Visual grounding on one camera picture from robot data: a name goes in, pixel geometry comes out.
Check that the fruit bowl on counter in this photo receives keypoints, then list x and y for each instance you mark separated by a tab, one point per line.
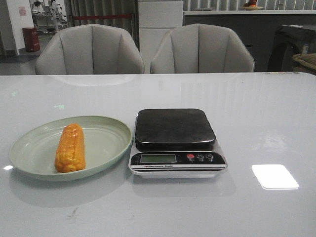
251	5

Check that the dark appliance box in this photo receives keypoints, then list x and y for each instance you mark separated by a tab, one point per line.
288	41

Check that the grey upholstered chair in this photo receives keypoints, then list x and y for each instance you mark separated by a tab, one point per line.
91	49
201	48

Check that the light green plate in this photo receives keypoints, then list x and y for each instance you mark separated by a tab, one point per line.
106	142

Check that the digital kitchen scale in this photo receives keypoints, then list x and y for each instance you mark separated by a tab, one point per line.
175	143

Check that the beige cushion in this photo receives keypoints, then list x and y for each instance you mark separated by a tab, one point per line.
305	63

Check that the right grey upholstered chair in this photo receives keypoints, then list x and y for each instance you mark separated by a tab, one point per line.
201	48

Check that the red bin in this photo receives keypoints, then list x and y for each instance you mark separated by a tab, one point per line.
31	39

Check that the white cabinet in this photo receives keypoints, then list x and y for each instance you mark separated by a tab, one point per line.
155	18

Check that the left grey upholstered chair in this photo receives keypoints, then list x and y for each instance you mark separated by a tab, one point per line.
91	49

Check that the orange corn cob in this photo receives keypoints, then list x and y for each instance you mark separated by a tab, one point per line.
70	153

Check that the dark grey counter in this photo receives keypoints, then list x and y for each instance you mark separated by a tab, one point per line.
256	28

